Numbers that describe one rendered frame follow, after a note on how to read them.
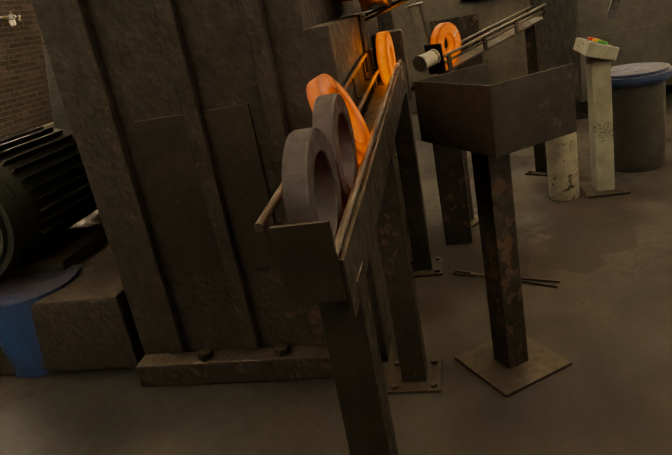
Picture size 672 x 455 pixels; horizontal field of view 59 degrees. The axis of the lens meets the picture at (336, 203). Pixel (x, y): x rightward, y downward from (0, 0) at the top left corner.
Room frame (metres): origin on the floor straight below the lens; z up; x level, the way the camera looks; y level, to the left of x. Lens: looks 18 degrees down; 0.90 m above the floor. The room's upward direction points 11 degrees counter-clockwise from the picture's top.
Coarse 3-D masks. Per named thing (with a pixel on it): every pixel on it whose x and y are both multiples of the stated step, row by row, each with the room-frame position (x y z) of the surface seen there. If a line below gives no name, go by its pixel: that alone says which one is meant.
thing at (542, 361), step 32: (480, 64) 1.38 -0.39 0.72; (416, 96) 1.31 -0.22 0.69; (448, 96) 1.20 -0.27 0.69; (480, 96) 1.10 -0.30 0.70; (512, 96) 1.09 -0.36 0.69; (544, 96) 1.12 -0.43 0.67; (448, 128) 1.21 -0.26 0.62; (480, 128) 1.11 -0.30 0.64; (512, 128) 1.09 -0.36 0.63; (544, 128) 1.12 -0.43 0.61; (576, 128) 1.15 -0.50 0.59; (480, 160) 1.24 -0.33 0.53; (480, 192) 1.25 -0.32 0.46; (512, 192) 1.24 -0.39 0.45; (480, 224) 1.27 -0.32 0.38; (512, 224) 1.23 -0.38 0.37; (512, 256) 1.23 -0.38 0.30; (512, 288) 1.23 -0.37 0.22; (512, 320) 1.22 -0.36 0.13; (480, 352) 1.31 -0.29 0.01; (512, 352) 1.22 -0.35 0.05; (544, 352) 1.26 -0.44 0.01; (512, 384) 1.16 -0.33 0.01
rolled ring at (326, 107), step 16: (320, 96) 0.92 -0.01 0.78; (336, 96) 0.92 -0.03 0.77; (320, 112) 0.88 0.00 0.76; (336, 112) 0.89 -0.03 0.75; (320, 128) 0.86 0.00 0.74; (336, 128) 0.87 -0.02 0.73; (352, 128) 1.00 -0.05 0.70; (336, 144) 0.85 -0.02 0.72; (352, 144) 0.98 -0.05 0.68; (336, 160) 0.83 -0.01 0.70; (352, 160) 0.97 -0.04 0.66; (352, 176) 0.95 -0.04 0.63
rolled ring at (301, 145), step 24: (288, 144) 0.71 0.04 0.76; (312, 144) 0.72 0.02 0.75; (288, 168) 0.68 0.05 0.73; (312, 168) 0.70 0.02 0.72; (336, 168) 0.83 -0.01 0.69; (288, 192) 0.67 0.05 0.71; (312, 192) 0.68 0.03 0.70; (336, 192) 0.80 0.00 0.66; (288, 216) 0.66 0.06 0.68; (312, 216) 0.66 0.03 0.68; (336, 216) 0.78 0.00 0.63
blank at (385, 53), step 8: (384, 32) 1.78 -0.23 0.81; (376, 40) 1.76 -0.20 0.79; (384, 40) 1.75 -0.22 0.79; (376, 48) 1.74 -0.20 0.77; (384, 48) 1.74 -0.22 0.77; (392, 48) 1.84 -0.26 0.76; (384, 56) 1.73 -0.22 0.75; (392, 56) 1.83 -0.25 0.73; (384, 64) 1.73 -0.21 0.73; (392, 64) 1.82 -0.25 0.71; (384, 72) 1.74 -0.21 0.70; (384, 80) 1.76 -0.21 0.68
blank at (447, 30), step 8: (440, 24) 2.21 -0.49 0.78; (448, 24) 2.22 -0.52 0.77; (432, 32) 2.20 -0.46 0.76; (440, 32) 2.18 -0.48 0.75; (448, 32) 2.22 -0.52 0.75; (456, 32) 2.25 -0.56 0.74; (432, 40) 2.18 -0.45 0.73; (440, 40) 2.18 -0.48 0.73; (448, 40) 2.26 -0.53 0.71; (456, 40) 2.25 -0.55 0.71; (448, 48) 2.25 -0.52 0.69
